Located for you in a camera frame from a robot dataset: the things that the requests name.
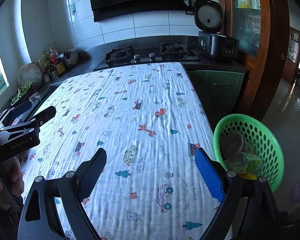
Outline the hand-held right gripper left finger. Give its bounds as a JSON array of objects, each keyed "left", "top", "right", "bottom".
[{"left": 19, "top": 147, "right": 107, "bottom": 240}]

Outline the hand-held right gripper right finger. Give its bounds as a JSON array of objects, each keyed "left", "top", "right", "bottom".
[{"left": 194, "top": 147, "right": 282, "bottom": 240}]

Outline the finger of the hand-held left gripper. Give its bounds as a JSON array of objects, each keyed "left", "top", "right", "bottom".
[
  {"left": 0, "top": 106, "right": 57, "bottom": 145},
  {"left": 0, "top": 104, "right": 33, "bottom": 130}
]

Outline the clear plastic cup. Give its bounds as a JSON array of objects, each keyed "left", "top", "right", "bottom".
[{"left": 224, "top": 152, "right": 247, "bottom": 174}]

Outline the red snack tub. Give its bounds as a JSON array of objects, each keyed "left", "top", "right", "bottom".
[{"left": 219, "top": 132, "right": 257, "bottom": 159}]

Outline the green plastic basket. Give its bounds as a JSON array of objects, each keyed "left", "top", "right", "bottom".
[{"left": 212, "top": 114, "right": 285, "bottom": 193}]

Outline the person's left hand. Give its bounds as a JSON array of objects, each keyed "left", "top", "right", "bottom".
[{"left": 0, "top": 156, "right": 25, "bottom": 199}]

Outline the grey rag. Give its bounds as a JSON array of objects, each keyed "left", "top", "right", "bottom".
[{"left": 27, "top": 92, "right": 42, "bottom": 103}]

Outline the white plastic jug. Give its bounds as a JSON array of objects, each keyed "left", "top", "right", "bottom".
[{"left": 0, "top": 69, "right": 9, "bottom": 95}]

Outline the round wooden cutting board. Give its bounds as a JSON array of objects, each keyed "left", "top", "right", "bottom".
[{"left": 16, "top": 63, "right": 43, "bottom": 88}]

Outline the cluster of condiment bottles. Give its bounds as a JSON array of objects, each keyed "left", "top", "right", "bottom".
[{"left": 39, "top": 47, "right": 66, "bottom": 82}]

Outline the steel pot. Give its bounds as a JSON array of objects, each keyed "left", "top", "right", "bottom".
[{"left": 62, "top": 49, "right": 80, "bottom": 68}]

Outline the printed cartoon tablecloth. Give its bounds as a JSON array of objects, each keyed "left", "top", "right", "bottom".
[{"left": 21, "top": 62, "right": 234, "bottom": 240}]

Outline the green cabinet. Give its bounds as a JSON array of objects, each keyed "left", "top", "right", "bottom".
[{"left": 187, "top": 69, "right": 245, "bottom": 120}]

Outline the wooden glass cabinet door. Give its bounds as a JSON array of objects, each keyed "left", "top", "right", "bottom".
[{"left": 216, "top": 0, "right": 290, "bottom": 125}]

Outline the black gas stove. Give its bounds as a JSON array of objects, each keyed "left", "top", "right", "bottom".
[{"left": 93, "top": 42, "right": 201, "bottom": 71}]

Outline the black rice cooker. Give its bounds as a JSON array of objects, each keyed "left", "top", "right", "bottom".
[{"left": 193, "top": 0, "right": 240, "bottom": 63}]

